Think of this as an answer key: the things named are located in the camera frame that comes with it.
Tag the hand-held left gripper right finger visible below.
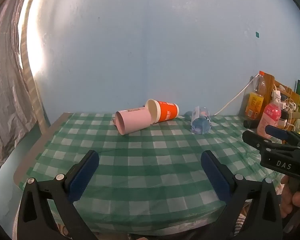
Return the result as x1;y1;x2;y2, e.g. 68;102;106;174
201;150;283;240

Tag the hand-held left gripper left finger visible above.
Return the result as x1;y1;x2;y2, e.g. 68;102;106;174
17;150;100;240

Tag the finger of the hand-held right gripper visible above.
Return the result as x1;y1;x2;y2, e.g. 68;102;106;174
242;130;300;153
265;124;300;147

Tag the clear plastic cup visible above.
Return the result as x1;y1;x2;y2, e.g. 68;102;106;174
190;106;212;135

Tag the pink paper cup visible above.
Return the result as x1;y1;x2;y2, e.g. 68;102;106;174
115;107;153;136

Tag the orange paper cup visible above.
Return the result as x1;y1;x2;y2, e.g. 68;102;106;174
145;99;180;125

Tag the person's right hand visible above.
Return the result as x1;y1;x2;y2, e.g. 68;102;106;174
280;175;300;218

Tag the pink drink bottle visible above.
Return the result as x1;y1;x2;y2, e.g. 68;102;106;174
257;99;282;139

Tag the orange juice bottle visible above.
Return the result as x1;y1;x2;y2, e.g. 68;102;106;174
244;71;267;120

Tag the wooden desk organiser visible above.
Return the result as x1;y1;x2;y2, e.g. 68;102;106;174
264;73;300;131

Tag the green checkered tablecloth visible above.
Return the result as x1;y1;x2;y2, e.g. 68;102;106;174
19;112;285;233

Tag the grey curtain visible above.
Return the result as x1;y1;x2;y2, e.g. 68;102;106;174
0;0;51;178

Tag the white cable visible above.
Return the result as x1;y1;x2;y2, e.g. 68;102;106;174
213;76;259;116

